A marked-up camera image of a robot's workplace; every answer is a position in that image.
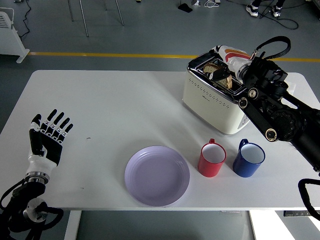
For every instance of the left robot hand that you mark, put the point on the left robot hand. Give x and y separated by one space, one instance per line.
41 163

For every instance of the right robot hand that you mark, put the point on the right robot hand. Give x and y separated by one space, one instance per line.
235 56

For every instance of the bread slice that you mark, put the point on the bread slice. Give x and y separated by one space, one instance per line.
226 82

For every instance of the purple plate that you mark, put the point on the purple plate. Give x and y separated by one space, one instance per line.
157 177

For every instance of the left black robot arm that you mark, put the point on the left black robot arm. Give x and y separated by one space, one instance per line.
27 195

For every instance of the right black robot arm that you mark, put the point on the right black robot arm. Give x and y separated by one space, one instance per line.
287 120

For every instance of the person's white black shoe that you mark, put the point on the person's white black shoe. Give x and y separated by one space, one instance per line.
276 12
252 10

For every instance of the cream chrome toaster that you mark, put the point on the cream chrome toaster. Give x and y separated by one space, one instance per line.
212 110

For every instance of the white paper sheet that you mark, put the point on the white paper sheet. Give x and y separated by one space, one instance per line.
291 87

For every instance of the black foot pedal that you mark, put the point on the black foot pedal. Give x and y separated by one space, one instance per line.
186 8

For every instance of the white table leg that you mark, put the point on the white table leg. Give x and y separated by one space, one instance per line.
72 225
252 225

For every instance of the blue mug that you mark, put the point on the blue mug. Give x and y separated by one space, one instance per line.
243 168

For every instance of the red mug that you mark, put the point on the red mug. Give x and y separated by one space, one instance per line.
208 168

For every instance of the yellow floor tape line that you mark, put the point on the yellow floor tape line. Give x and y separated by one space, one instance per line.
100 54

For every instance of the white panel heater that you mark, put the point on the white panel heater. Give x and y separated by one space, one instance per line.
7 37

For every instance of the metal chair legs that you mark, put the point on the metal chair legs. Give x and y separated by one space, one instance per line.
84 21

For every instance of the black table control panel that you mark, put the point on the black table control panel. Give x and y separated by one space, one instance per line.
295 213

